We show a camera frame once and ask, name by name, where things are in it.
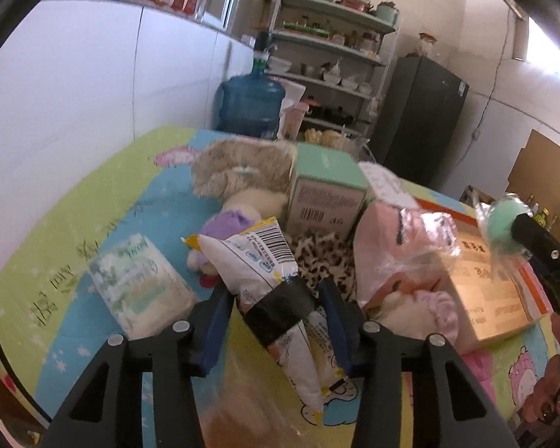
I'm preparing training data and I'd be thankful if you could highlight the blue water jug with pump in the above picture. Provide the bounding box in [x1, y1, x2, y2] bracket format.
[214, 32, 289, 141]

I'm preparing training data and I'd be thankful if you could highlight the green puff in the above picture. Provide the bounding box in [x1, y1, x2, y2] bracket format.
[476, 191, 542, 281]

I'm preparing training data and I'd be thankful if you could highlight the green and white tissue pack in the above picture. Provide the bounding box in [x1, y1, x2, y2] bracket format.
[88, 233, 199, 339]

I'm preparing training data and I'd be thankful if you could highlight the mint green carton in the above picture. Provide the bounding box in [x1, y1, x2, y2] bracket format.
[284, 142, 372, 240]

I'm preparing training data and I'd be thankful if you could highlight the dark grey fridge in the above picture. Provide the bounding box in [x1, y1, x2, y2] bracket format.
[370, 53, 470, 188]

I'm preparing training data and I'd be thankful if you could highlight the white metal shelf rack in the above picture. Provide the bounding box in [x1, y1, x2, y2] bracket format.
[265, 0, 401, 151]

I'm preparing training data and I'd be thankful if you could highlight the mint green pot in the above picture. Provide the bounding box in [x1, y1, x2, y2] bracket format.
[376, 2, 401, 28]

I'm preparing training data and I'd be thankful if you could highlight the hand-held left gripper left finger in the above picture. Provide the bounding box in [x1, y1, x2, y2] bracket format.
[40, 284, 234, 448]

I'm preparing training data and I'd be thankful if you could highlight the leopard print cloth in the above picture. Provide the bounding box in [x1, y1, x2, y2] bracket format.
[289, 232, 361, 305]

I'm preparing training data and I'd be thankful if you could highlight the wall cable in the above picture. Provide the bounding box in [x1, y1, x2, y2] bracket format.
[475, 7, 515, 137]

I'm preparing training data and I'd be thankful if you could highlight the clear plastic bag of food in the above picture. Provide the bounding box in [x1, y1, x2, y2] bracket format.
[305, 126, 361, 149]

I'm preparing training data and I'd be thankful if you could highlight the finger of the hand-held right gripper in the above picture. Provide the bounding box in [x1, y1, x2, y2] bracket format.
[511, 212, 560, 319]

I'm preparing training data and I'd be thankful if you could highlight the pink plush in clear wrapper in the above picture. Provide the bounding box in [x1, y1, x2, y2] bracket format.
[354, 161, 464, 311]

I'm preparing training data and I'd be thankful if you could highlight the white snack packet black tape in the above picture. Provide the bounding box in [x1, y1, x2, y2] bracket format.
[182, 217, 352, 426]

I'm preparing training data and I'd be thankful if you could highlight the group of condiment bottles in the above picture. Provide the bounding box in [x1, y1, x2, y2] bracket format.
[525, 195, 560, 231]

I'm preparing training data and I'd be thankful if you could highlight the grey fluffy plush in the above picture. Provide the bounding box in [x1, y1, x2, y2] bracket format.
[189, 139, 300, 199]

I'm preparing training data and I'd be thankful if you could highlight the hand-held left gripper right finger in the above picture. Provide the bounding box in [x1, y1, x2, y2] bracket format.
[317, 279, 520, 448]

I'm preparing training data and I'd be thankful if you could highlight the plush bear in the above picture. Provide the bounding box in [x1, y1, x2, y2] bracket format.
[187, 187, 290, 290]
[368, 289, 460, 343]

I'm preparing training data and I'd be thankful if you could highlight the orange and white cardboard box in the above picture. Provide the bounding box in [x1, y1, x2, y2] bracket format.
[411, 193, 554, 352]

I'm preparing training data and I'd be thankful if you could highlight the glass jar with brown lid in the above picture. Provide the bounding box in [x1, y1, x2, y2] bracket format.
[417, 32, 438, 57]

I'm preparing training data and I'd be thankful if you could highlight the brown cardboard sheet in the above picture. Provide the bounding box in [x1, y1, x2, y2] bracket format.
[505, 128, 560, 218]

